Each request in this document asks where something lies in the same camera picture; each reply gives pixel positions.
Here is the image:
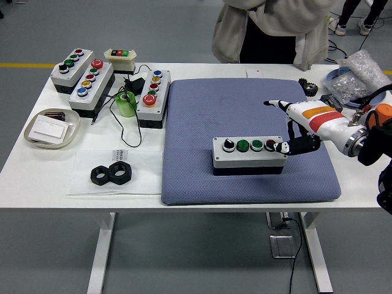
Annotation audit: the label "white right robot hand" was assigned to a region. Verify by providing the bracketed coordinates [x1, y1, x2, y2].
[263, 99, 358, 156]

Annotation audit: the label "grey selector switch button box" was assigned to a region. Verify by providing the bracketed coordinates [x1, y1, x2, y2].
[212, 135, 288, 177]

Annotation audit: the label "grey five-button mushroom box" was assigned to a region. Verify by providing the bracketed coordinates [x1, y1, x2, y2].
[135, 69, 172, 129]

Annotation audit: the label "grey control box blue button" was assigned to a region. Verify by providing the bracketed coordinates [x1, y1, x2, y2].
[67, 59, 116, 119]

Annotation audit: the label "grey four-button control box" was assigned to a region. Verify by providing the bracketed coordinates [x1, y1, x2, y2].
[50, 48, 95, 95]

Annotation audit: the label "black module green terminals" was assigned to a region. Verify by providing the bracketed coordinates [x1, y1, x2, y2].
[320, 94, 344, 113]

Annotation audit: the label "black gear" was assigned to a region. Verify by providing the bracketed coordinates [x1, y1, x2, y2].
[298, 77, 320, 98]

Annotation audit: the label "clear bag of metal parts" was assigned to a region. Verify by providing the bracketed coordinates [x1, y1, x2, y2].
[321, 73, 373, 104]

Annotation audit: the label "blue and white plate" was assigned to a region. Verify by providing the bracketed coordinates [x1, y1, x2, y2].
[325, 67, 390, 108]

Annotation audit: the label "orange cylinder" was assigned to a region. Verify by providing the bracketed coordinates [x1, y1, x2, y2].
[366, 103, 392, 131]

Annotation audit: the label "bubble wrap bag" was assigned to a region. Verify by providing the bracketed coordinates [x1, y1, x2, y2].
[337, 48, 392, 93]

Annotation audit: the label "person with white shoes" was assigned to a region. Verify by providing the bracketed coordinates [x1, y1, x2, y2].
[328, 0, 390, 37]

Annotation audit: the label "blue-grey padded mat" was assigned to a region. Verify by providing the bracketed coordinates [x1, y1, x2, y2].
[160, 78, 342, 206]

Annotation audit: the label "white table leg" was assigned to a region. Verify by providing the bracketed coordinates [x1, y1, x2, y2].
[86, 212, 116, 294]
[299, 212, 334, 294]

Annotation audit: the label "metal floor outlet plate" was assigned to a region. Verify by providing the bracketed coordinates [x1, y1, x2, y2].
[269, 234, 297, 260]

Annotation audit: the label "black power adapter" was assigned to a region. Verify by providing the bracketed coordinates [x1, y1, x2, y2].
[123, 75, 146, 92]

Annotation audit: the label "clear printed plastic bag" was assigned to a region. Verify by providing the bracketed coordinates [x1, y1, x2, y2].
[66, 149, 165, 197]

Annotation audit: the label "green tape roll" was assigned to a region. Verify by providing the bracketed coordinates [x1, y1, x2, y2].
[115, 91, 136, 118]

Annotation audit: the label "black hex nut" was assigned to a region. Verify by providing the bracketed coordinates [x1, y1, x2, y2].
[108, 161, 133, 184]
[90, 164, 111, 185]

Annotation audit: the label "white shallow tray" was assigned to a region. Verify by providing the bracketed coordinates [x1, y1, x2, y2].
[23, 108, 81, 150]

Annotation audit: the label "dark brown small item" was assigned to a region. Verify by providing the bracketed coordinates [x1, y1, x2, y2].
[44, 111, 67, 122]

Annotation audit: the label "black looped floor cables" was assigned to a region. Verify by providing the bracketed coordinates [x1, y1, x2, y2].
[326, 41, 350, 64]

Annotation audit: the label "black floor power cable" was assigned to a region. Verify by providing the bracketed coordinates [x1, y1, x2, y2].
[283, 216, 303, 294]

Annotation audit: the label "black adapter cable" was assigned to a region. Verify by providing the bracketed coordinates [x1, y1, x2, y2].
[91, 63, 151, 148]

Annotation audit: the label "cream three-button switch box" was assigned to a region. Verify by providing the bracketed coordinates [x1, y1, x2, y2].
[104, 48, 138, 75]

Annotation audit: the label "white switch panel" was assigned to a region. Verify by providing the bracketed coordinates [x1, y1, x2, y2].
[29, 118, 70, 142]

